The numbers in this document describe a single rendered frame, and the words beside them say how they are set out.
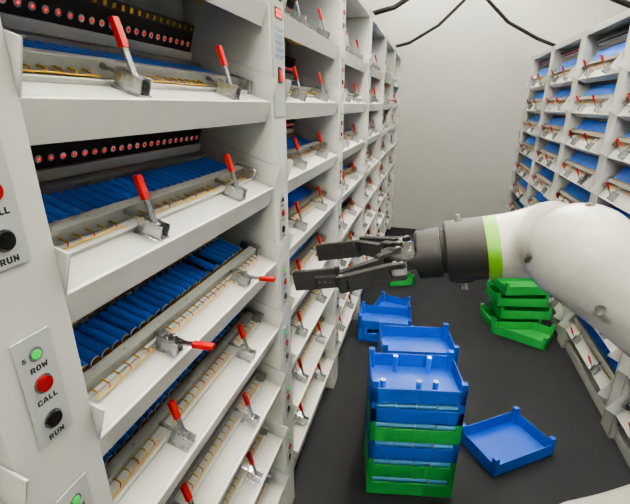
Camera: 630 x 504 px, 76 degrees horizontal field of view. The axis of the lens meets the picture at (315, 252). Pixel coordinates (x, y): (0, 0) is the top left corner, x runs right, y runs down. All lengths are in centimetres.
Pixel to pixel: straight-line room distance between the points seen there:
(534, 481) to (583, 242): 150
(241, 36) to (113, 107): 51
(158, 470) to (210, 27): 88
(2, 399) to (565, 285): 54
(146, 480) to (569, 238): 68
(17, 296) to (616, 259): 56
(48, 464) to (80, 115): 36
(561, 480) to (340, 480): 82
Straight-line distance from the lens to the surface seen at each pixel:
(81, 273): 53
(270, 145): 97
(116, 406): 63
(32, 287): 47
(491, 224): 60
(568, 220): 48
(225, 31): 102
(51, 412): 52
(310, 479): 173
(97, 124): 53
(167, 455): 81
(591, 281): 48
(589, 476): 202
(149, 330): 70
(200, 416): 86
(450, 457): 161
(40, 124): 48
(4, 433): 49
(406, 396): 141
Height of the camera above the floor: 131
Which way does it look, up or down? 20 degrees down
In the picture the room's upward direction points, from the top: straight up
